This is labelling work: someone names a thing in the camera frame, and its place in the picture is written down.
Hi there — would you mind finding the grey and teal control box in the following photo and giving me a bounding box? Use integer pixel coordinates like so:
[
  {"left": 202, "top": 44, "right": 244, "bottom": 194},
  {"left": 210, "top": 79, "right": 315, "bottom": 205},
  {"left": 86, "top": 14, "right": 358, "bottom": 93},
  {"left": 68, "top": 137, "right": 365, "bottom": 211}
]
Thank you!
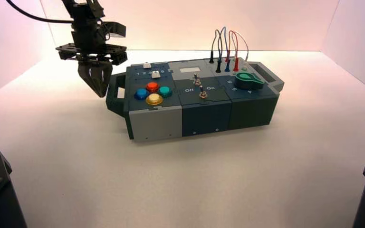
[{"left": 106, "top": 58, "right": 285, "bottom": 143}]

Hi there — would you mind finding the red plug jumper wire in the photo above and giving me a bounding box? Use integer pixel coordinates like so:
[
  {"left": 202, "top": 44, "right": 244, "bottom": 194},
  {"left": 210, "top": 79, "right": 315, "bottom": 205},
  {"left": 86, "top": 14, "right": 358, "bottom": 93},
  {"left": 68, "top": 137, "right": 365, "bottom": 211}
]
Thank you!
[{"left": 226, "top": 30, "right": 240, "bottom": 72}]

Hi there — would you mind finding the green rotary knob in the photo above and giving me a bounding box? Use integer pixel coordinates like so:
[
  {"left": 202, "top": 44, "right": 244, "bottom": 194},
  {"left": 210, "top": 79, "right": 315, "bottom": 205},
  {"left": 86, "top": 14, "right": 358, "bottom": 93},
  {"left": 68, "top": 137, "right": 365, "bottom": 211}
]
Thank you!
[{"left": 234, "top": 72, "right": 265, "bottom": 90}]

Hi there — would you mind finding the blue round push button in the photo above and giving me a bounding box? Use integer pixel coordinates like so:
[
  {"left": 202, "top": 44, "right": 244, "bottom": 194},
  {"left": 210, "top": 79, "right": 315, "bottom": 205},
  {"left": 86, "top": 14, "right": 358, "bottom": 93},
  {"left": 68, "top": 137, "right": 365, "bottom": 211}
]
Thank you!
[{"left": 134, "top": 88, "right": 150, "bottom": 101}]

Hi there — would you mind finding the blue plug jumper wire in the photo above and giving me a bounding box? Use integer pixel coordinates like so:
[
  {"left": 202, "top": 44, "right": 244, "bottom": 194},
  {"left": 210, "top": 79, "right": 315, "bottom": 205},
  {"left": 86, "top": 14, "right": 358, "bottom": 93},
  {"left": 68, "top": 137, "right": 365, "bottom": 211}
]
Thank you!
[{"left": 217, "top": 27, "right": 231, "bottom": 73}]

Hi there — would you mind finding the orange round push button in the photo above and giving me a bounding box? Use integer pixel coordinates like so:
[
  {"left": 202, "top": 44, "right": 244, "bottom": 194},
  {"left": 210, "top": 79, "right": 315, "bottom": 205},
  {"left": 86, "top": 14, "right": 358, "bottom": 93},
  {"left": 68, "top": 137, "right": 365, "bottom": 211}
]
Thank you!
[{"left": 145, "top": 82, "right": 161, "bottom": 93}]

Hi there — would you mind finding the yellow round push button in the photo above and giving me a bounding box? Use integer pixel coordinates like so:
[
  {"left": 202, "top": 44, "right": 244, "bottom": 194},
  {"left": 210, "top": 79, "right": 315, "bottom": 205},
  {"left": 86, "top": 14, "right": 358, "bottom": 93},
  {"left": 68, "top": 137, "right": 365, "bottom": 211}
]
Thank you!
[{"left": 145, "top": 94, "right": 164, "bottom": 106}]

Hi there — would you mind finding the teal round push button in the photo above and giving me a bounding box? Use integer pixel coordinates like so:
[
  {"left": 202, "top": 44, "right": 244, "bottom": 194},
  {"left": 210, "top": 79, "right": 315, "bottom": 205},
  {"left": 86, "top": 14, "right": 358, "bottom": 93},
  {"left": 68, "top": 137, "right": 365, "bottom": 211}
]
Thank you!
[{"left": 158, "top": 86, "right": 173, "bottom": 98}]

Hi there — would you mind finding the white rectangular display window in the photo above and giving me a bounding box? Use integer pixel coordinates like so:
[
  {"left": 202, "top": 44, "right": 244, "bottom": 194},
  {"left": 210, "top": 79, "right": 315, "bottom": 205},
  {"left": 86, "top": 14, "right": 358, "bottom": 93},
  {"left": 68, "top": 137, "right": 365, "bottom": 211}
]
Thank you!
[{"left": 179, "top": 66, "right": 200, "bottom": 74}]

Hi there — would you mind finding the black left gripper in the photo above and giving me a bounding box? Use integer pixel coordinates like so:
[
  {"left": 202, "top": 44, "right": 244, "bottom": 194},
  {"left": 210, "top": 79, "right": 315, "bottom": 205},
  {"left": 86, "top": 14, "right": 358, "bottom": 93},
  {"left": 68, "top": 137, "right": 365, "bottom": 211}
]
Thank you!
[{"left": 56, "top": 29, "right": 128, "bottom": 98}]

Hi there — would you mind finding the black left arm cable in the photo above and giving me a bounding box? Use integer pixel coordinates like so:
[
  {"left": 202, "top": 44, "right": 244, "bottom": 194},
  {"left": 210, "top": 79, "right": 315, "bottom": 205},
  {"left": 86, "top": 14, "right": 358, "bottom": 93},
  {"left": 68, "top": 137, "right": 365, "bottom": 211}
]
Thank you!
[{"left": 6, "top": 0, "right": 75, "bottom": 25}]

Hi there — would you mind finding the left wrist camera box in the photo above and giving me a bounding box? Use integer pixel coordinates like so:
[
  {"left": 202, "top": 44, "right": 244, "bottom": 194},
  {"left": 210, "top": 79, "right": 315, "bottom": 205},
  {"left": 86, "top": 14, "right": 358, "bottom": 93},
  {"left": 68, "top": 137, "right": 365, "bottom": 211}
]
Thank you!
[{"left": 102, "top": 21, "right": 127, "bottom": 38}]

